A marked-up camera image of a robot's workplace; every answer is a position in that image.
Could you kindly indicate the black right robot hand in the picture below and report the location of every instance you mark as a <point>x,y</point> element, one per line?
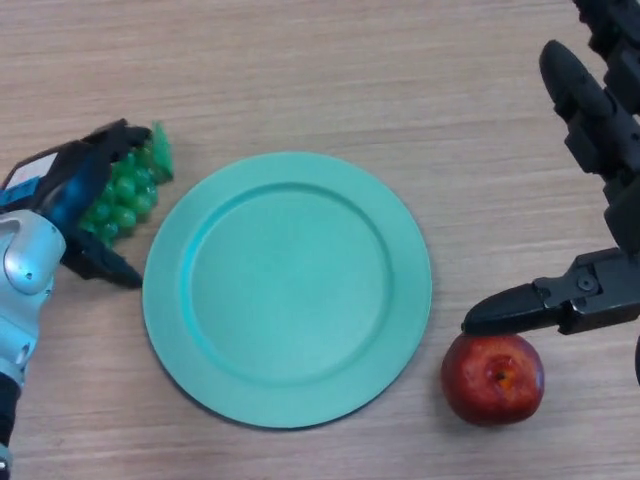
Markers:
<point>610,140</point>

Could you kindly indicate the green round plate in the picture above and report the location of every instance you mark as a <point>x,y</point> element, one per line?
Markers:
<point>290,295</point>

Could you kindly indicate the red apple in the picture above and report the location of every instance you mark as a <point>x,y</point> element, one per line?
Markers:
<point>490,385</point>

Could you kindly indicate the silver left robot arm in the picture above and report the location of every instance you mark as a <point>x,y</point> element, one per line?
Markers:
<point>25,260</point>

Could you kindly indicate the green grapes bunch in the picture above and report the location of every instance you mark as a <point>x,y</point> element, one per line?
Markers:
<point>125,195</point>

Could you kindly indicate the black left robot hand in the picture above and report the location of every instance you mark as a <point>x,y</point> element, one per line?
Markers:
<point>75,180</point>

